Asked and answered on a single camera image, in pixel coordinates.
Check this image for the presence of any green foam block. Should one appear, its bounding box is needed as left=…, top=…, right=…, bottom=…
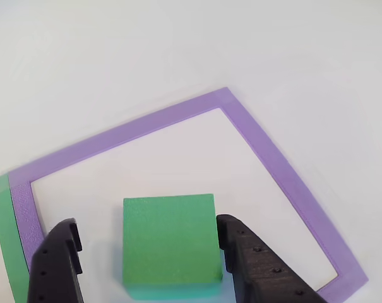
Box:
left=122, top=193, right=224, bottom=300

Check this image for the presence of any green square frame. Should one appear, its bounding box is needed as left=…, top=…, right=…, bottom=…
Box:
left=0, top=174, right=30, bottom=303

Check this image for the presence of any purple square frame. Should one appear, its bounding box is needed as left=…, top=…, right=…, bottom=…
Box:
left=8, top=86, right=369, bottom=303

